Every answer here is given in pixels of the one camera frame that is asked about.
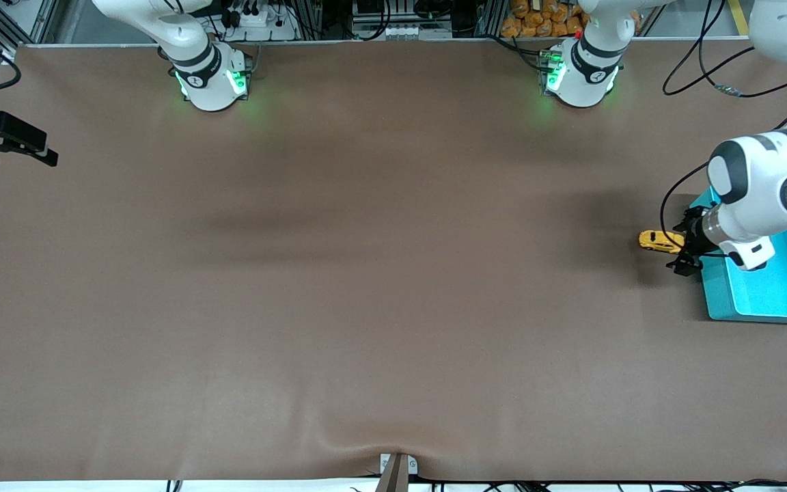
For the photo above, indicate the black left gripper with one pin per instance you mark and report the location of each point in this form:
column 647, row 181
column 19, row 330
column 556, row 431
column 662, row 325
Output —
column 693, row 234

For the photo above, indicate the yellow beetle toy car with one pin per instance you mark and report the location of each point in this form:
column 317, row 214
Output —
column 656, row 240

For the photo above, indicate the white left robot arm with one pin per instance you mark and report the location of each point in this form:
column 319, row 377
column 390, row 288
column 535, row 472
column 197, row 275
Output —
column 769, row 178

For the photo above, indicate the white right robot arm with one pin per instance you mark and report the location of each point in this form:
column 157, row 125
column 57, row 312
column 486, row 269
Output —
column 195, row 41

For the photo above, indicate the teal plastic storage box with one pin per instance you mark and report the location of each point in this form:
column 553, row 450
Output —
column 776, row 287

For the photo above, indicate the orange packaged snacks pile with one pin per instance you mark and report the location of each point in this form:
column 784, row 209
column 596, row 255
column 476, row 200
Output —
column 544, row 17

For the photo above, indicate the white power strip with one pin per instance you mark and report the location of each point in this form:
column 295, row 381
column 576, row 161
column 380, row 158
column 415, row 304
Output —
column 257, row 18

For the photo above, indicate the brown table mat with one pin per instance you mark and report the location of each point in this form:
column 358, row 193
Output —
column 366, row 273

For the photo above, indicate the white connector block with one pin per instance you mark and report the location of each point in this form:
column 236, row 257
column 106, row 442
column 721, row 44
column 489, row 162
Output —
column 421, row 31

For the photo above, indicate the aluminium frame profile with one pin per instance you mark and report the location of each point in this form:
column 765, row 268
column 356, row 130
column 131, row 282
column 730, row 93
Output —
column 4, row 20

